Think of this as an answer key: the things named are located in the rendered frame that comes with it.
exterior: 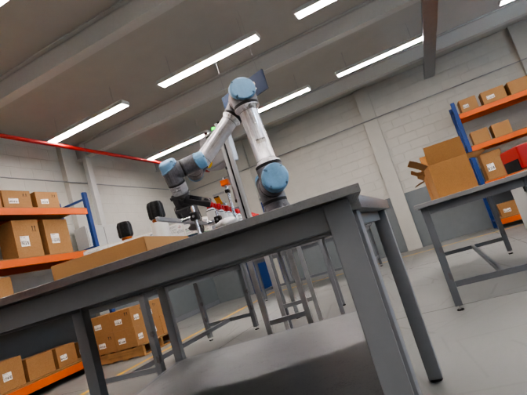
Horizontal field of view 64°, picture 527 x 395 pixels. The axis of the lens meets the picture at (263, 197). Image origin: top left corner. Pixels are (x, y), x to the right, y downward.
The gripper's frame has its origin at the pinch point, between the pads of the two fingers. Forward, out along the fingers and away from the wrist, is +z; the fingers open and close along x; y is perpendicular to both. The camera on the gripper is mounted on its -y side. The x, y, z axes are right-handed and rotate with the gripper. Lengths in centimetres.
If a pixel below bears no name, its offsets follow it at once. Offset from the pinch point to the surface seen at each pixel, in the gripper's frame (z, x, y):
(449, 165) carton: 62, -116, -144
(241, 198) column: 4.0, -32.8, -14.7
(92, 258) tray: -36, 79, 2
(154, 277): -28, 82, -12
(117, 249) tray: -37, 79, -5
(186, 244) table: -34, 83, -24
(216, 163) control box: -14, -48, -6
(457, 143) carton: 49, -121, -154
